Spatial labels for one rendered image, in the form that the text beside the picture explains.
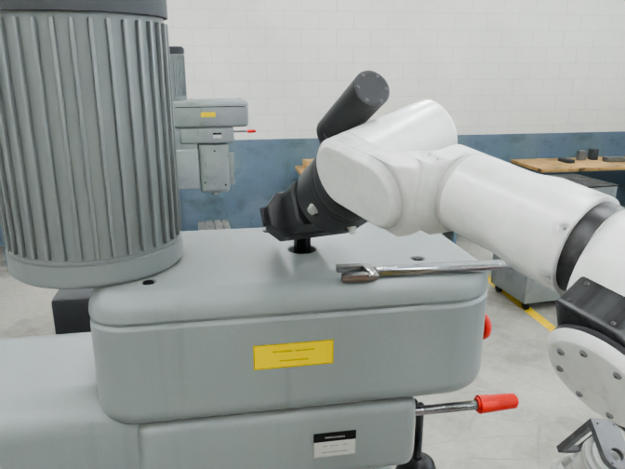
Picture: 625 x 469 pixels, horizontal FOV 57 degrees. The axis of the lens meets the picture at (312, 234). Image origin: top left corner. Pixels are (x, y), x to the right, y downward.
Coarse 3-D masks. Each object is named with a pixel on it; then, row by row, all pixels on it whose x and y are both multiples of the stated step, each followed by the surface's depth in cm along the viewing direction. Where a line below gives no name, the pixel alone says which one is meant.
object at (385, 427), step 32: (224, 416) 67; (256, 416) 67; (288, 416) 68; (320, 416) 68; (352, 416) 69; (384, 416) 70; (160, 448) 66; (192, 448) 66; (224, 448) 67; (256, 448) 68; (288, 448) 69; (320, 448) 69; (352, 448) 70; (384, 448) 71
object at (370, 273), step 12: (336, 264) 67; (348, 264) 67; (360, 264) 67; (396, 264) 67; (408, 264) 67; (420, 264) 66; (432, 264) 67; (444, 264) 67; (456, 264) 67; (468, 264) 67; (480, 264) 67; (492, 264) 67; (504, 264) 67; (348, 276) 63; (360, 276) 63; (372, 276) 64
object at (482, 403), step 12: (480, 396) 74; (492, 396) 74; (504, 396) 74; (516, 396) 75; (420, 408) 72; (432, 408) 73; (444, 408) 73; (456, 408) 73; (468, 408) 73; (480, 408) 73; (492, 408) 73; (504, 408) 74
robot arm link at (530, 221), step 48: (480, 192) 41; (528, 192) 38; (576, 192) 37; (480, 240) 42; (528, 240) 38; (576, 240) 35; (624, 240) 34; (576, 288) 34; (624, 288) 33; (624, 336) 31
